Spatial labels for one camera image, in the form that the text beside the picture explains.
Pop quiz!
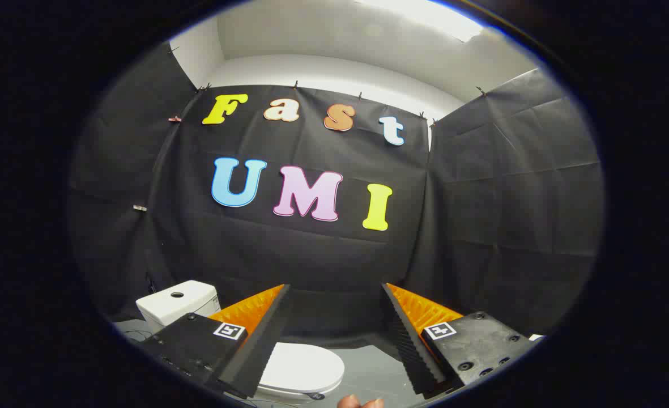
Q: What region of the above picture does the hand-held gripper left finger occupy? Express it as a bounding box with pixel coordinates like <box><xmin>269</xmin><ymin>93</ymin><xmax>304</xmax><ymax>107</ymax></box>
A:
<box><xmin>139</xmin><ymin>284</ymin><xmax>292</xmax><ymax>400</ymax></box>

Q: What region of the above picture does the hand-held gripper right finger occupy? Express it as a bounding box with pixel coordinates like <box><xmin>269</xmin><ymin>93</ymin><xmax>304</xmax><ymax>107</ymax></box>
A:
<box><xmin>381</xmin><ymin>282</ymin><xmax>540</xmax><ymax>396</ymax></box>

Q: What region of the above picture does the white toilet lid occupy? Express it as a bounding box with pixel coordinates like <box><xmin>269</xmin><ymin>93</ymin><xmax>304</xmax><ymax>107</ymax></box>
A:
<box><xmin>257</xmin><ymin>342</ymin><xmax>346</xmax><ymax>396</ymax></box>

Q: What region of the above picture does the white toilet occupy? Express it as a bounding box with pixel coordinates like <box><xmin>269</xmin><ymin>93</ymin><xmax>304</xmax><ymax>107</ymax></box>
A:
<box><xmin>136</xmin><ymin>280</ymin><xmax>343</xmax><ymax>402</ymax></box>

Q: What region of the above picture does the black backdrop cloth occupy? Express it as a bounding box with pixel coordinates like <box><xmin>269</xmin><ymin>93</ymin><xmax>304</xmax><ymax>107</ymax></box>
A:
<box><xmin>68</xmin><ymin>42</ymin><xmax>604</xmax><ymax>347</ymax></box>

